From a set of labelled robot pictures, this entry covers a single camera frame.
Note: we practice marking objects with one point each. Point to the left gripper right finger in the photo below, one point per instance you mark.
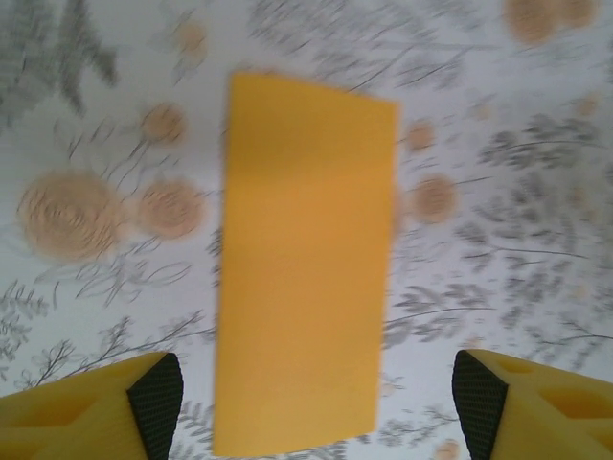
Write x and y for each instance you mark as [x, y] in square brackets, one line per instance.
[541, 417]

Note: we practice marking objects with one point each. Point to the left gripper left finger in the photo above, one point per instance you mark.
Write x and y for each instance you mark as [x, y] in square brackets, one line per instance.
[72, 421]

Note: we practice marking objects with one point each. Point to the floral patterned table cover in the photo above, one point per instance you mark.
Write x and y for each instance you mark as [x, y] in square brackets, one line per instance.
[72, 311]

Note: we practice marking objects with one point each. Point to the orange cloth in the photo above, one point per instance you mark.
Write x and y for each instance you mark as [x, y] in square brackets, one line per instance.
[306, 263]

